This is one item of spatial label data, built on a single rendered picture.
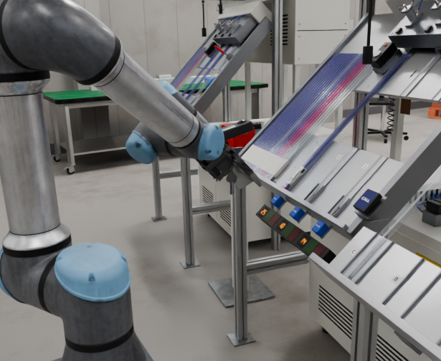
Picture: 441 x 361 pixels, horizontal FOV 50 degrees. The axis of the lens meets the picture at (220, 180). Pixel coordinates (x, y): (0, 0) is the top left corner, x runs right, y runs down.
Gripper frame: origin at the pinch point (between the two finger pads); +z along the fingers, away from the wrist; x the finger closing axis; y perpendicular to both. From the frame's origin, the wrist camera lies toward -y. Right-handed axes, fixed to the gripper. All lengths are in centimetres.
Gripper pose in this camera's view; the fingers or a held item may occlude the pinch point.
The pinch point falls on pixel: (254, 178)
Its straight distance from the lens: 125.2
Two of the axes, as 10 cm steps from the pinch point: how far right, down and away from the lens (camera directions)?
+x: 3.4, 2.5, -9.1
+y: -6.7, 7.4, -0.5
